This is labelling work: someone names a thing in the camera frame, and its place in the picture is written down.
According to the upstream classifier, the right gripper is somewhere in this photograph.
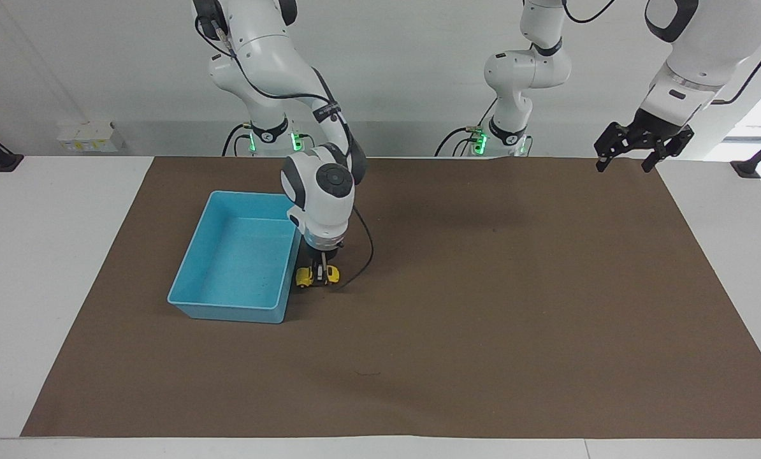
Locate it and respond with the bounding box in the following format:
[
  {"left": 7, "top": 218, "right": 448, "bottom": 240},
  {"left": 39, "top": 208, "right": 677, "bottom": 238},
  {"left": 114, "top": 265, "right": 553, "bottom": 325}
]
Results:
[{"left": 301, "top": 244, "right": 345, "bottom": 286}]

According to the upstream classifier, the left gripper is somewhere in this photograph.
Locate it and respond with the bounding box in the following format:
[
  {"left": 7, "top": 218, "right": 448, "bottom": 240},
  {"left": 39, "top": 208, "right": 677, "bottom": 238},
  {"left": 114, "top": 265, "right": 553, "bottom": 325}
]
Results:
[{"left": 594, "top": 107, "right": 696, "bottom": 173}]

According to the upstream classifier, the yellow beetle toy car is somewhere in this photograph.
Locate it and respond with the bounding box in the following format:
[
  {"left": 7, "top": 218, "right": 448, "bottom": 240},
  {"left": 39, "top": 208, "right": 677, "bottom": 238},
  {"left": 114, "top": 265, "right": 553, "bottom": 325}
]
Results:
[{"left": 294, "top": 264, "right": 342, "bottom": 289}]

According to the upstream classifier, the light blue plastic bin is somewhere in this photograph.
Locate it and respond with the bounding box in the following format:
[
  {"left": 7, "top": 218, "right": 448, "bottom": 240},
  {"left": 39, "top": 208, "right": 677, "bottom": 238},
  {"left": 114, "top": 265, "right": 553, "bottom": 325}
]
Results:
[{"left": 166, "top": 190, "right": 305, "bottom": 324}]

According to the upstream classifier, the black cable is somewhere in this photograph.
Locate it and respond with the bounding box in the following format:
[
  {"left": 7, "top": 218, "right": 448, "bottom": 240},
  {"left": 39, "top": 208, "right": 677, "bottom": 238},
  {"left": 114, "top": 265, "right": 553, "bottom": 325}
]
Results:
[
  {"left": 194, "top": 14, "right": 375, "bottom": 290},
  {"left": 435, "top": 96, "right": 500, "bottom": 158},
  {"left": 561, "top": 0, "right": 761, "bottom": 106},
  {"left": 221, "top": 122, "right": 255, "bottom": 157}
]

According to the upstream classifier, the white wall socket box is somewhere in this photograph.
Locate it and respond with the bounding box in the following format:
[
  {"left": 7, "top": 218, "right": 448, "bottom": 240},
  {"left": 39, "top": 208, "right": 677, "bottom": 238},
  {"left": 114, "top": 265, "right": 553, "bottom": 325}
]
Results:
[{"left": 57, "top": 120, "right": 126, "bottom": 154}]

